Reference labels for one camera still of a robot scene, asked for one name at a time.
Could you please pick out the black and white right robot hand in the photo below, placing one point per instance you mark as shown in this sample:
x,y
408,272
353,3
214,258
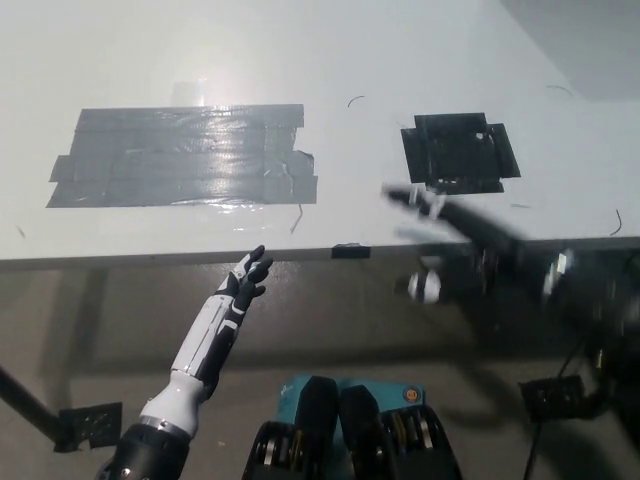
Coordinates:
x,y
500,260

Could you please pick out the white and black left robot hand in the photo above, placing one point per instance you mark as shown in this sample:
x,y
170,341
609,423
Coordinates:
x,y
205,345

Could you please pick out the black and teal robot torso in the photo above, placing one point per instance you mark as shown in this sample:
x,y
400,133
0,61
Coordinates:
x,y
320,425

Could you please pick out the grey shoe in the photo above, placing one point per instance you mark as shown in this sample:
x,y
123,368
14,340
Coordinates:
x,y
434,262

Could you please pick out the black tape square patch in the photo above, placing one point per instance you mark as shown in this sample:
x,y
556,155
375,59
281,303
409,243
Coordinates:
x,y
450,150

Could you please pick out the black metal strut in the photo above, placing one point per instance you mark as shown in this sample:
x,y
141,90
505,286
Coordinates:
x,y
25,400

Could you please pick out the grey duct tape patch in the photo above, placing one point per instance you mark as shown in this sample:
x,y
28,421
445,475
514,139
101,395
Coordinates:
x,y
175,160

